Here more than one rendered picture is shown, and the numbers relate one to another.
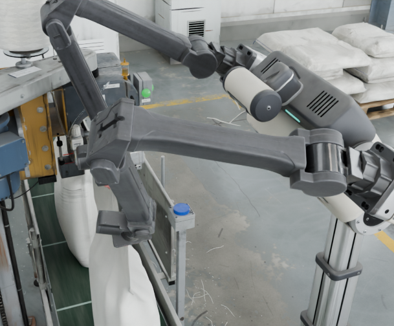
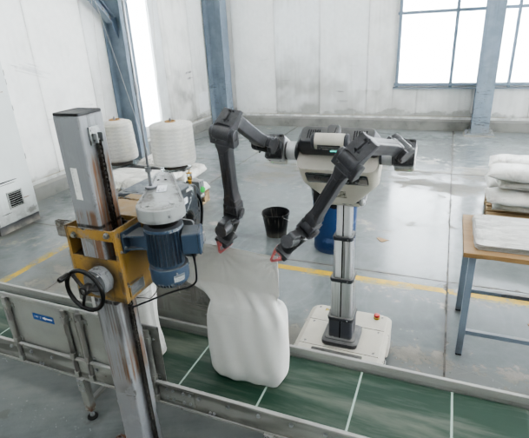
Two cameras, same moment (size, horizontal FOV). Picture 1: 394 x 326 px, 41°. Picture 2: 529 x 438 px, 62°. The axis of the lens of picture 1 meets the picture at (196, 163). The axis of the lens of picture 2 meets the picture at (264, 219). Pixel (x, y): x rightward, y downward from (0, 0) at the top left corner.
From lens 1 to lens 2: 142 cm
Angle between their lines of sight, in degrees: 40
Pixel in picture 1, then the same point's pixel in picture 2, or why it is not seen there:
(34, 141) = not seen: hidden behind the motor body
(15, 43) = (188, 158)
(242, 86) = (331, 137)
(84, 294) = (182, 367)
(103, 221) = (295, 236)
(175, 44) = (262, 136)
